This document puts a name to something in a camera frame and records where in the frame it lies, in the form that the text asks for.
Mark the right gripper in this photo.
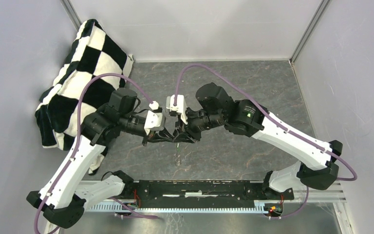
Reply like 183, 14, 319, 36
172, 105, 225, 144

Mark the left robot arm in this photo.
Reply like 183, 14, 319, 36
26, 88, 165, 229

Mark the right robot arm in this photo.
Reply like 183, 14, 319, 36
166, 83, 343, 199

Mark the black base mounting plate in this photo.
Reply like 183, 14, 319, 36
115, 180, 295, 209

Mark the black white checkered blanket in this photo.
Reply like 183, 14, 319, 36
34, 19, 134, 152

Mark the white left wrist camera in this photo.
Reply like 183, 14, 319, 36
144, 101, 166, 135

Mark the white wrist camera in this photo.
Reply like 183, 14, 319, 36
144, 101, 166, 135
166, 95, 188, 124

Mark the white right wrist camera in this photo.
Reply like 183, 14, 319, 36
166, 95, 188, 124

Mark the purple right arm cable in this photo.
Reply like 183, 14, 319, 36
173, 63, 358, 220

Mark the white slotted cable duct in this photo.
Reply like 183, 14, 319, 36
87, 200, 268, 214

